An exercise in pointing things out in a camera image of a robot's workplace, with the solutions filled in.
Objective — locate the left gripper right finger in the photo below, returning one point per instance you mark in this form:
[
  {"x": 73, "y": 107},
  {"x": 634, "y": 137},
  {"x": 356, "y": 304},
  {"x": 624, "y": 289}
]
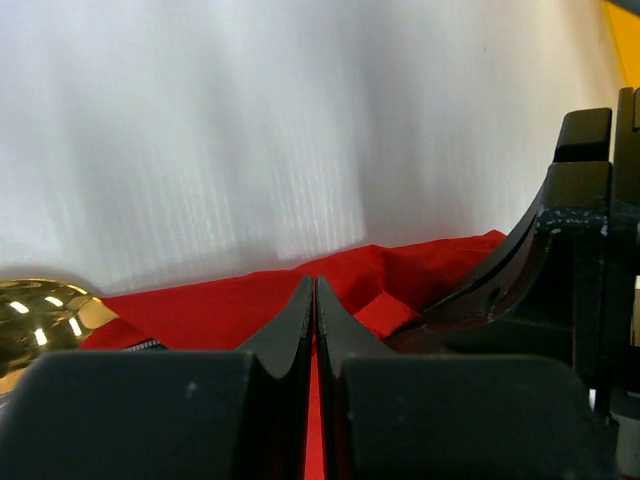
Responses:
[{"x": 393, "y": 416}]

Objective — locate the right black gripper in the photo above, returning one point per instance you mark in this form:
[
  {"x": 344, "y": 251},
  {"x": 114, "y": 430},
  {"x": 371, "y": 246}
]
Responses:
[{"x": 562, "y": 282}]

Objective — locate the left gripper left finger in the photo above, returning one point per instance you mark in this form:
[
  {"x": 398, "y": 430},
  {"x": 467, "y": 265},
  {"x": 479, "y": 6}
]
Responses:
[{"x": 238, "y": 414}]

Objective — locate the red paper napkin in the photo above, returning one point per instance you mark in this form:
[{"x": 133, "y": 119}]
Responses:
[{"x": 383, "y": 288}]

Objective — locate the gold spoon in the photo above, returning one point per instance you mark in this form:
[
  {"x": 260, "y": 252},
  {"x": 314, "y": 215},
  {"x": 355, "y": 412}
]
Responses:
[{"x": 40, "y": 316}]

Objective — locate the steak knife patterned handle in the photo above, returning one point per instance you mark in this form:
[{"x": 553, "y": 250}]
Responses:
[{"x": 146, "y": 345}]

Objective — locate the yellow plastic bin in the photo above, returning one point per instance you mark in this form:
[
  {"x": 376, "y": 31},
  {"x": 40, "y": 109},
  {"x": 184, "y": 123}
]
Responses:
[{"x": 624, "y": 26}]

